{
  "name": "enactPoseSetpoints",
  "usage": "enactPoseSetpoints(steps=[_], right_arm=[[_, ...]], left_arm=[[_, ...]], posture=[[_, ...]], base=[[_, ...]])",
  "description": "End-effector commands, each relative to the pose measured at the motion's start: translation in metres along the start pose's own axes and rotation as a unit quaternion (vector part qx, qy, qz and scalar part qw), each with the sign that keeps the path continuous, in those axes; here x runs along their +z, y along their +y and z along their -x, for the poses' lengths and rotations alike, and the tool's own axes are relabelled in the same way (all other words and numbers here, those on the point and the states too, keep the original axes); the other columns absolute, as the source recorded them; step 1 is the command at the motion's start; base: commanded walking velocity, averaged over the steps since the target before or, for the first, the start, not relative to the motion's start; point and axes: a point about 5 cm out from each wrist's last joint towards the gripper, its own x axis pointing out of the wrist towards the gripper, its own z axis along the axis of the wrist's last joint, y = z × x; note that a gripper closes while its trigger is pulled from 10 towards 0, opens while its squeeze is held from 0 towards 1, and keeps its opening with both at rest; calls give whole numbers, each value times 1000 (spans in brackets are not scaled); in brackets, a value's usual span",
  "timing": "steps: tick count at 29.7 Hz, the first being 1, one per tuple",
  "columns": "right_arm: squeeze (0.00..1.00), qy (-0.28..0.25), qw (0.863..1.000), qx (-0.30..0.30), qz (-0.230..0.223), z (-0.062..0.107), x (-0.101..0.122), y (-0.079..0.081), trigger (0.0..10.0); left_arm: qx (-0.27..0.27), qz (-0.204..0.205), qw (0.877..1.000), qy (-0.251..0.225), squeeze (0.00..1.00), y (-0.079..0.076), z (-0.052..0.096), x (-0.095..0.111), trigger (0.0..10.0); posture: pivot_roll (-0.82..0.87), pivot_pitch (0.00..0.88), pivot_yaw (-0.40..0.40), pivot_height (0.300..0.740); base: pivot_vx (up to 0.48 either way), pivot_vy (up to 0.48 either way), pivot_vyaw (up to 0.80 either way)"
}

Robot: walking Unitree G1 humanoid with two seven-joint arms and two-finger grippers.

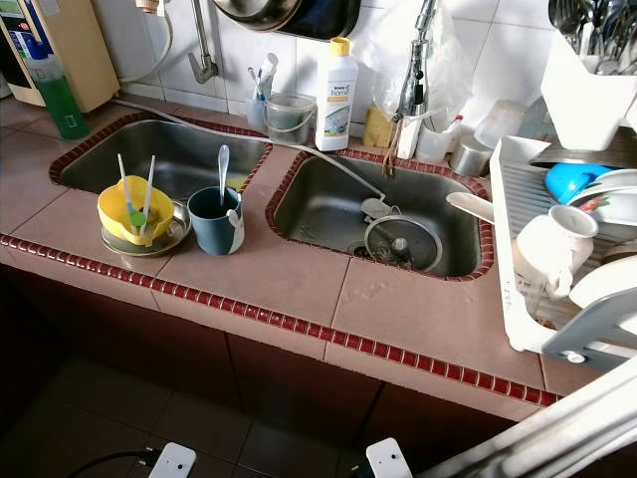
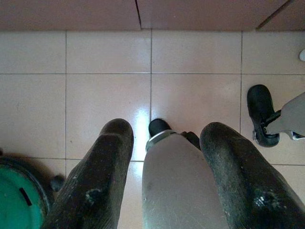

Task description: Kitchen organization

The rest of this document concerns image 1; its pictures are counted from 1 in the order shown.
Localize white ceramic plate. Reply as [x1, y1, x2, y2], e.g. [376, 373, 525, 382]
[570, 169, 637, 243]

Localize clear plastic bag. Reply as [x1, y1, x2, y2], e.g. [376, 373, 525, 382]
[353, 0, 474, 120]

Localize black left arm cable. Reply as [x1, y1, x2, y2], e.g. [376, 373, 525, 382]
[68, 448, 155, 478]

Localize round steel strainer lid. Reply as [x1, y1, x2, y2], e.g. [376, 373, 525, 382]
[363, 214, 444, 273]

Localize white dish rack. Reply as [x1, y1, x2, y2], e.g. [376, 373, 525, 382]
[490, 134, 637, 374]

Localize white ceramic mug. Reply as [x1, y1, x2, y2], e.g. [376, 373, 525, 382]
[516, 204, 600, 300]

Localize stainless steel dish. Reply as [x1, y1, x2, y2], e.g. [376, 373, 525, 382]
[102, 202, 191, 258]

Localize cream rice paddle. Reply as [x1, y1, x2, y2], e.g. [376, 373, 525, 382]
[446, 191, 499, 225]

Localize white detergent bottle yellow cap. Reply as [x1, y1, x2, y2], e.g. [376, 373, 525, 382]
[316, 37, 360, 152]

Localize white green chopstick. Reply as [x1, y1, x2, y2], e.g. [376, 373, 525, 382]
[115, 152, 141, 228]
[140, 154, 156, 237]

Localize small steel cup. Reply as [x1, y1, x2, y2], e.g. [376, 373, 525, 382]
[450, 134, 492, 177]

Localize clear plastic measuring cup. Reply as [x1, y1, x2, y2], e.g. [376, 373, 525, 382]
[265, 94, 318, 146]

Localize chrome pull-out faucet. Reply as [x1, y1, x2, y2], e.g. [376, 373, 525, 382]
[398, 0, 441, 119]

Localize round steel pan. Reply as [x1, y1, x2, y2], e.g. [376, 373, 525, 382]
[214, 0, 310, 29]

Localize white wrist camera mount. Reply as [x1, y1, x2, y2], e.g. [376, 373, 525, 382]
[147, 442, 197, 478]
[365, 437, 414, 478]

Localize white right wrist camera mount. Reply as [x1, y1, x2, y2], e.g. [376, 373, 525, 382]
[365, 437, 414, 478]

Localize white plastic spoon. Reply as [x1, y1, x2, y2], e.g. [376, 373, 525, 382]
[217, 145, 232, 207]

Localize black pan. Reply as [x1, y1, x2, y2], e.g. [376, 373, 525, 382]
[279, 0, 362, 41]

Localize steel mixing bowl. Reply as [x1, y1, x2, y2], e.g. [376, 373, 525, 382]
[530, 127, 637, 168]

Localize green dish soap bottle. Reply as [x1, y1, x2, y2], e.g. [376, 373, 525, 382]
[32, 40, 90, 140]

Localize blue plastic bowl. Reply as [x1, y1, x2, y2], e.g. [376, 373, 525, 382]
[544, 161, 613, 205]

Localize white cutlery holder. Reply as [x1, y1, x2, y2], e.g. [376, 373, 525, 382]
[540, 35, 637, 152]

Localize white toothbrush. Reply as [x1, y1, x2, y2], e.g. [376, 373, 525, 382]
[249, 53, 280, 101]

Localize yellow plastic bowl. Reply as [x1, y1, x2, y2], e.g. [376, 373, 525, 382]
[98, 176, 175, 247]

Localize beige water filter unit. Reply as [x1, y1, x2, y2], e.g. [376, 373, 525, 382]
[0, 0, 120, 113]

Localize plain yellow sponge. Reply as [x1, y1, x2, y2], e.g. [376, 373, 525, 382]
[363, 105, 396, 149]

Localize steel sink basin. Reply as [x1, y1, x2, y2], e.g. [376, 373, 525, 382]
[57, 119, 263, 205]
[271, 157, 489, 278]

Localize clear plastic tub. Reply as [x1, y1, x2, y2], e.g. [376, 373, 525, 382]
[473, 100, 527, 148]

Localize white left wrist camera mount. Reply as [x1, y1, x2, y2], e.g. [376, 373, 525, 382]
[147, 442, 197, 478]

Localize steel cutlery bunch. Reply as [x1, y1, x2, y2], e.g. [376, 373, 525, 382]
[547, 0, 637, 73]

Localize white ridged bar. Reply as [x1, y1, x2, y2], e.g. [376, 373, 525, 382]
[418, 370, 637, 478]

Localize dark blue mug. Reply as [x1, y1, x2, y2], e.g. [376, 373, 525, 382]
[188, 186, 245, 256]

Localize clear toothbrush cup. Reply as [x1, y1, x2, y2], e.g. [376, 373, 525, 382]
[246, 95, 270, 131]

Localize chrome wall tap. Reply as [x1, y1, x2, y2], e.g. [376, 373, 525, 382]
[191, 0, 220, 85]

